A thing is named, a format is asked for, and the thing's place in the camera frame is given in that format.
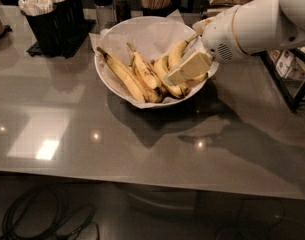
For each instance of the black napkin dispenser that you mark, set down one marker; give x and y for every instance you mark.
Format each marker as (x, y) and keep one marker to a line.
(205, 10)

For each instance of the black wire condiment rack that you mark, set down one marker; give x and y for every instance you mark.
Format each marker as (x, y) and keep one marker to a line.
(292, 91)

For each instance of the black rubber mat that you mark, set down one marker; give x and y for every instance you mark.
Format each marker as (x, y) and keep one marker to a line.
(52, 43)

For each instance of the black capped shaker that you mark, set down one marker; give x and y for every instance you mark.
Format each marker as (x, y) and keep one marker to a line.
(122, 10)
(104, 13)

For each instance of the black cutlery holder front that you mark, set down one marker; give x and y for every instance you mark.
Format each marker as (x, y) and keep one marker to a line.
(52, 29)

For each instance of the black capped shaker right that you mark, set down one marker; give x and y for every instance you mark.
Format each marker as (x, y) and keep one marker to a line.
(122, 10)

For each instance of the white condiment packets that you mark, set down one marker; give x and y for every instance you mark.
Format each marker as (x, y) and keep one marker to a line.
(288, 66)

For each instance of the white bowl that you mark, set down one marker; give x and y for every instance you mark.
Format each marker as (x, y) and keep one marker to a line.
(108, 81)

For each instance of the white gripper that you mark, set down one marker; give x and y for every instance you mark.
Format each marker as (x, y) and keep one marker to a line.
(219, 39)

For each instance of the yellow banana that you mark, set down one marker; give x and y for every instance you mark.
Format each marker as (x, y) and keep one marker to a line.
(178, 52)
(127, 77)
(160, 67)
(144, 72)

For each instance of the white plastic cutlery bundle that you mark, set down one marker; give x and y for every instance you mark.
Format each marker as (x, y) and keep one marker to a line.
(37, 7)

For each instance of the black capped shaker left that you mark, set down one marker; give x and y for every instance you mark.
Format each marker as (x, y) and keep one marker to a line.
(104, 13)

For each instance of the white paper liner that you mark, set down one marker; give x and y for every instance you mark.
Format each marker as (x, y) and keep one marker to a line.
(148, 37)

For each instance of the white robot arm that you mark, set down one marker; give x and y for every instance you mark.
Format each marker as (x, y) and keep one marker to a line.
(257, 26)

